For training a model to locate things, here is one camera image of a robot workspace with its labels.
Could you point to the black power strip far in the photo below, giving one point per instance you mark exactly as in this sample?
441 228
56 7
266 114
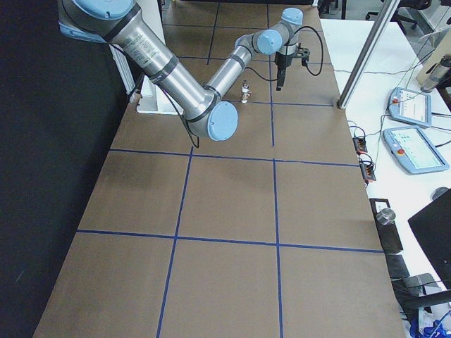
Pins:
359 141

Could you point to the far teach pendant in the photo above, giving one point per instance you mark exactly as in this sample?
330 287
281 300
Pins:
410 106

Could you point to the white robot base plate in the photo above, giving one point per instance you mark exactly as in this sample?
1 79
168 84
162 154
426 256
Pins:
154 101

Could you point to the near teach pendant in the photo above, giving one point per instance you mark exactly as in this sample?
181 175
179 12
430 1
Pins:
414 151

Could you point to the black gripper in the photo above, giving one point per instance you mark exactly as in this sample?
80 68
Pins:
282 61

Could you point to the black power strip near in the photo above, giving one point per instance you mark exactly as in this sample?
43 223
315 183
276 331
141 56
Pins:
367 170

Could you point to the teach pendant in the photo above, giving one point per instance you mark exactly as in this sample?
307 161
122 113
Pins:
410 106
414 151

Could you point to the silver metal cylinder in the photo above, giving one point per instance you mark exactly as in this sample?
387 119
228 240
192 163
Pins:
385 216

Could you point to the black power strip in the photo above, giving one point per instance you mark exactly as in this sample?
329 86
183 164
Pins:
367 170
359 141

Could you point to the black box under cylinder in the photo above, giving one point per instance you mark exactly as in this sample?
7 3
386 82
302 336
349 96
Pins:
388 234

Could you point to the white PPR pipe piece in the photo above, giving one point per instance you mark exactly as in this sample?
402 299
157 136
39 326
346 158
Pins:
245 92

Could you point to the aluminium frame post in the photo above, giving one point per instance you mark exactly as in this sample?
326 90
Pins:
375 34

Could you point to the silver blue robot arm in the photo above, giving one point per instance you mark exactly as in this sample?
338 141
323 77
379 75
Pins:
205 113

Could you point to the black monitor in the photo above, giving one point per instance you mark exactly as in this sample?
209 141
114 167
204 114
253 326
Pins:
431 228

